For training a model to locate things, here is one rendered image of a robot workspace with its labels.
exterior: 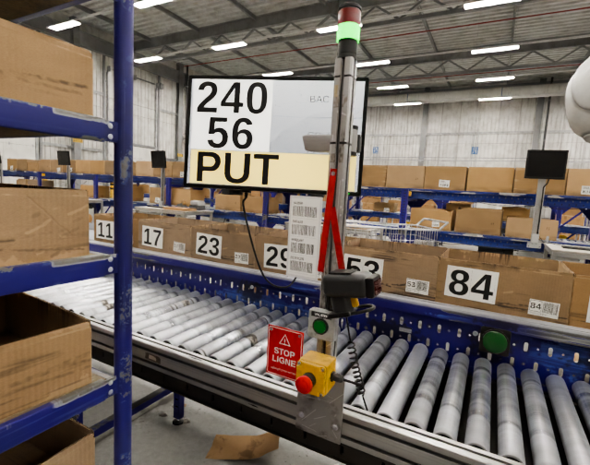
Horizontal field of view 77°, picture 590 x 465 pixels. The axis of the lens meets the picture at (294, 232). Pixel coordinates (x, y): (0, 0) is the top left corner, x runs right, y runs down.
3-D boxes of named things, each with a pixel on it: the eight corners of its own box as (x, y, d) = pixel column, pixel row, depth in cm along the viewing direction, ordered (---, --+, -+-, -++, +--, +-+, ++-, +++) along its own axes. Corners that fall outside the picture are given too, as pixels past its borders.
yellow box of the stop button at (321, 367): (291, 392, 83) (293, 362, 82) (307, 376, 91) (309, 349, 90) (353, 413, 76) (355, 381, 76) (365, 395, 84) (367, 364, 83)
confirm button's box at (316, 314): (306, 337, 87) (307, 309, 86) (311, 333, 89) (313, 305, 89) (332, 344, 83) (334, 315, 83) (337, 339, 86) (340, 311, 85)
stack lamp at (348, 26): (332, 38, 81) (334, 9, 80) (341, 47, 85) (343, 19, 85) (355, 35, 79) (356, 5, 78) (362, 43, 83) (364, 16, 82)
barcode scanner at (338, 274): (376, 325, 75) (373, 273, 75) (322, 320, 81) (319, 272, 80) (384, 315, 81) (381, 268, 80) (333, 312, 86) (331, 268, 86)
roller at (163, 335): (150, 335, 121) (156, 350, 121) (245, 298, 167) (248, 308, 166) (141, 339, 124) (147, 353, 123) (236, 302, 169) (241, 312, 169)
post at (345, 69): (295, 428, 93) (316, 59, 83) (303, 418, 97) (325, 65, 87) (339, 446, 87) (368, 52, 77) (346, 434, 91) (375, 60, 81)
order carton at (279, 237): (253, 270, 170) (255, 233, 168) (285, 261, 195) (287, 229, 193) (332, 285, 151) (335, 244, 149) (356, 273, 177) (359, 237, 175)
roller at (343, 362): (319, 399, 93) (310, 413, 95) (377, 334, 139) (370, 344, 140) (304, 386, 95) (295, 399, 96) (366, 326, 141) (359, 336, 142)
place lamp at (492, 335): (481, 351, 119) (483, 329, 119) (481, 349, 121) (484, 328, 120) (506, 356, 116) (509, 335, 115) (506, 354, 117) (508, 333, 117)
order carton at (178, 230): (137, 249, 206) (138, 219, 204) (176, 244, 232) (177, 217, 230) (189, 258, 188) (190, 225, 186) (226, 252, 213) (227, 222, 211)
